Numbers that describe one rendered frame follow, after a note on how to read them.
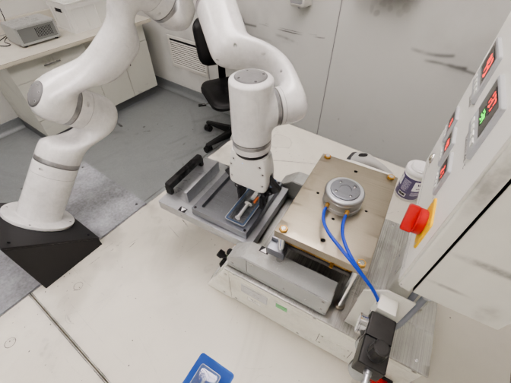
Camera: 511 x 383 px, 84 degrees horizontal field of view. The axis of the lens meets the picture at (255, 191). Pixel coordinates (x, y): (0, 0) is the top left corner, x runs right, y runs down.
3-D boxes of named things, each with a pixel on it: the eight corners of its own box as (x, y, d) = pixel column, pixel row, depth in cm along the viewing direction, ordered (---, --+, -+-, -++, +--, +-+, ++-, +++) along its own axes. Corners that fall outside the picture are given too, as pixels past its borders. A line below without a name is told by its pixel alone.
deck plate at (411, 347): (444, 242, 75) (445, 241, 74) (426, 378, 54) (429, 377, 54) (285, 182, 91) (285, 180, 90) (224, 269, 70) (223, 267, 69)
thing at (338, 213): (411, 213, 70) (436, 174, 60) (383, 330, 51) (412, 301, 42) (317, 179, 78) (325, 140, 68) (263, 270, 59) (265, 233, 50)
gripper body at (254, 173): (223, 147, 62) (226, 183, 70) (264, 161, 58) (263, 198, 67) (240, 129, 66) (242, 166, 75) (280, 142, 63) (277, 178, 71)
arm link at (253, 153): (222, 140, 60) (223, 151, 62) (259, 153, 57) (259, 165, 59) (243, 121, 65) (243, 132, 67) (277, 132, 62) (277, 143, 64)
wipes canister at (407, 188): (420, 192, 111) (438, 163, 101) (414, 206, 107) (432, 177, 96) (398, 183, 115) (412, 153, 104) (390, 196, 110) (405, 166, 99)
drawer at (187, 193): (287, 197, 85) (290, 178, 79) (250, 254, 72) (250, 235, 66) (207, 165, 95) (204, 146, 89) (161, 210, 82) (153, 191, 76)
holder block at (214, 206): (281, 188, 82) (282, 182, 80) (246, 239, 70) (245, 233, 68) (233, 169, 88) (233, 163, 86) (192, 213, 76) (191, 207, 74)
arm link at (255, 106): (266, 121, 65) (227, 129, 63) (268, 62, 55) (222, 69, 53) (281, 142, 59) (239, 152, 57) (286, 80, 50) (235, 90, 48)
